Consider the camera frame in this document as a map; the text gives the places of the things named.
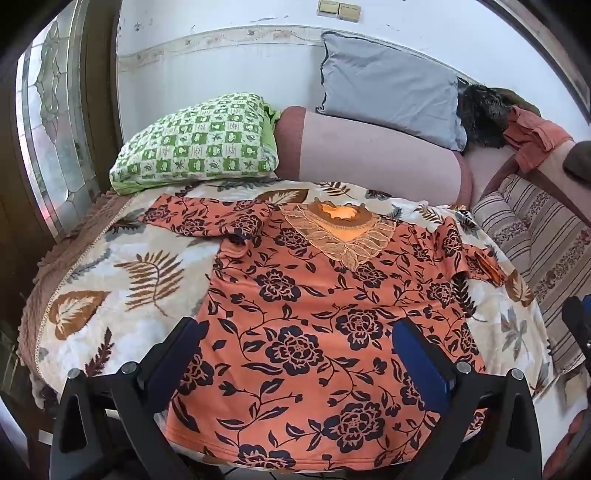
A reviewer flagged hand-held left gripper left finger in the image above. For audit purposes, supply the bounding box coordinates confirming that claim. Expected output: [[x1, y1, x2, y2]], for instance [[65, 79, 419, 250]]
[[48, 316, 211, 480]]

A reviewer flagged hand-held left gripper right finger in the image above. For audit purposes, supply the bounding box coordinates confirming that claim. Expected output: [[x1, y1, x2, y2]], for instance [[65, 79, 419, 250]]
[[392, 318, 543, 480]]

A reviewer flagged orange floral blouse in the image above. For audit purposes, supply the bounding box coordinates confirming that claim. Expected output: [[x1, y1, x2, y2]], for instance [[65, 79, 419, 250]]
[[139, 193, 509, 470]]

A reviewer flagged striped brown bedsheet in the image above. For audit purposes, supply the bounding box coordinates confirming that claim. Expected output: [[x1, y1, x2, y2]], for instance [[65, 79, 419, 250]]
[[472, 173, 591, 374]]

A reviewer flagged leaf print blanket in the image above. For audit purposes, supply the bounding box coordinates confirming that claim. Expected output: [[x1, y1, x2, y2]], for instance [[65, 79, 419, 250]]
[[34, 178, 552, 444]]

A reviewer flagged brown fringed bedspread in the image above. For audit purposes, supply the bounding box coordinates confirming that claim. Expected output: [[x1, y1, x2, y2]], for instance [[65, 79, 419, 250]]
[[17, 190, 132, 370]]

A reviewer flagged brown cushion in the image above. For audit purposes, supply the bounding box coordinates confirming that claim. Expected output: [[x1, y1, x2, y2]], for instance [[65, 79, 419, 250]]
[[564, 142, 591, 182]]

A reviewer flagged pink bolster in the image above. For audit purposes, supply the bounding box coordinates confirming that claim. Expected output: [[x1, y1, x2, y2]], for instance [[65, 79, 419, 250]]
[[273, 106, 474, 208]]

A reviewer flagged salmon cloth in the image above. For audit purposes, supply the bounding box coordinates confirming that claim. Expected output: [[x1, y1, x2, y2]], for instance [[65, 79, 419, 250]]
[[502, 107, 573, 174]]

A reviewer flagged green checked pillow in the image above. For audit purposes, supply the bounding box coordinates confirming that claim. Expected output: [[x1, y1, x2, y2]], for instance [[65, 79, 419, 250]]
[[109, 92, 281, 195]]

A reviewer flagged black furry cloth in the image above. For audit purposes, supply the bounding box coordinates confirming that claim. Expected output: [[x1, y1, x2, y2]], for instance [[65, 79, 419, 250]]
[[457, 84, 515, 149]]

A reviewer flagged leaded glass window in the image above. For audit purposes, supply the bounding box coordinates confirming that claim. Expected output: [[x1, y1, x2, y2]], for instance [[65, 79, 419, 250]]
[[16, 18, 100, 238]]

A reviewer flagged grey pillow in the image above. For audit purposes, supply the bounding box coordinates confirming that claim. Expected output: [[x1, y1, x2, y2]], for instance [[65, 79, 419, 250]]
[[316, 31, 468, 152]]

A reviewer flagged beige wall switch plate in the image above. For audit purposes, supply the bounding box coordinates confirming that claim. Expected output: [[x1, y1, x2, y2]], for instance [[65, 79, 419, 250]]
[[318, 1, 362, 23]]

